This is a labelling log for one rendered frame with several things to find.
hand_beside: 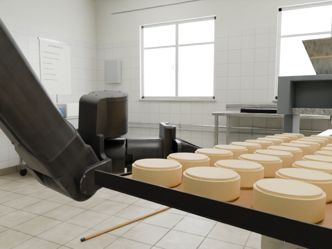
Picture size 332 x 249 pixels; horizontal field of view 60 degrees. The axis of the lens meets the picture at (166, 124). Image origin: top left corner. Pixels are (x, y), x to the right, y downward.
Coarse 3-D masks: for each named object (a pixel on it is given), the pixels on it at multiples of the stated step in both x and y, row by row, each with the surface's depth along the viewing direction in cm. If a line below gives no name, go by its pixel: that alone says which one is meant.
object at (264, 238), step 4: (264, 236) 58; (264, 240) 58; (268, 240) 57; (272, 240) 57; (276, 240) 56; (280, 240) 56; (264, 244) 58; (268, 244) 57; (272, 244) 57; (276, 244) 56; (280, 244) 56; (264, 248) 58; (268, 248) 57; (272, 248) 57; (276, 248) 56; (280, 248) 56
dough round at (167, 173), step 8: (144, 160) 30; (152, 160) 30; (160, 160) 30; (168, 160) 30; (136, 168) 27; (144, 168) 27; (152, 168) 27; (160, 168) 27; (168, 168) 27; (176, 168) 27; (136, 176) 27; (144, 176) 27; (152, 176) 26; (160, 176) 26; (168, 176) 27; (176, 176) 27; (160, 184) 27; (168, 184) 27; (176, 184) 27
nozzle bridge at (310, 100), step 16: (288, 80) 118; (304, 80) 114; (320, 80) 112; (288, 96) 118; (304, 96) 122; (320, 96) 119; (288, 112) 119; (304, 112) 118; (320, 112) 114; (288, 128) 129
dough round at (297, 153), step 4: (268, 148) 44; (272, 148) 42; (276, 148) 42; (280, 148) 43; (284, 148) 43; (288, 148) 43; (292, 148) 43; (296, 148) 43; (292, 152) 41; (296, 152) 41; (300, 152) 41; (296, 156) 41; (300, 156) 41; (296, 160) 41; (300, 160) 42
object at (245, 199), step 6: (180, 186) 28; (240, 192) 26; (246, 192) 26; (252, 192) 27; (240, 198) 25; (246, 198) 25; (240, 204) 23; (246, 204) 23; (330, 204) 24; (330, 210) 22; (330, 216) 21; (318, 222) 20; (324, 222) 20; (330, 222) 20
